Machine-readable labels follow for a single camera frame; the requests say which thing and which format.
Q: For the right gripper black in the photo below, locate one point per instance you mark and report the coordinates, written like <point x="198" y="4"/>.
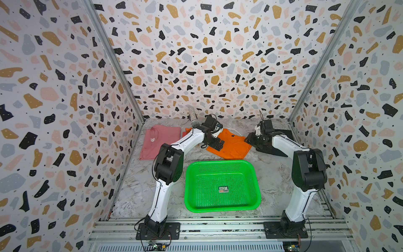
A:
<point x="248" y="139"/>

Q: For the label sticker in basket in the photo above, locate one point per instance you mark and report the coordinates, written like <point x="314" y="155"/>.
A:
<point x="223" y="189"/>

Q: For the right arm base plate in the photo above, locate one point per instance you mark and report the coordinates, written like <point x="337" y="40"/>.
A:
<point x="279" y="230"/>

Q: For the orange t-shirt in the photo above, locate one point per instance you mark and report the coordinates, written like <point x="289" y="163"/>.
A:
<point x="234" y="147"/>

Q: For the pink t-shirt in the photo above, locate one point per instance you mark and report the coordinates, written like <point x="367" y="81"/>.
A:
<point x="155" y="138"/>

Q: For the aluminium rail frame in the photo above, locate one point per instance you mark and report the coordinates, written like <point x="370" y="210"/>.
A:
<point x="223" y="234"/>

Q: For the green plastic basket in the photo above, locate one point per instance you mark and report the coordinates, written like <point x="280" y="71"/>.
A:
<point x="204" y="178"/>

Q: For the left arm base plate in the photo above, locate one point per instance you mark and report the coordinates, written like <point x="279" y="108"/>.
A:
<point x="167" y="231"/>

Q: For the black folded t-shirt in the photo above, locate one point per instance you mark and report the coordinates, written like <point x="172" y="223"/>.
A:
<point x="289" y="134"/>

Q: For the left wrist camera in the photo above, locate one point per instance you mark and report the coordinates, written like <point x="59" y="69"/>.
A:
<point x="212" y="123"/>

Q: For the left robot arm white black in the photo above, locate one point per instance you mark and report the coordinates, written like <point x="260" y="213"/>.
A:
<point x="168" y="169"/>

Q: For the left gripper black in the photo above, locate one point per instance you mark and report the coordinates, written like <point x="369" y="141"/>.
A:
<point x="215" y="145"/>

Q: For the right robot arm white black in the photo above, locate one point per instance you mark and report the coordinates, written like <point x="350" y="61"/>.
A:
<point x="308" y="174"/>

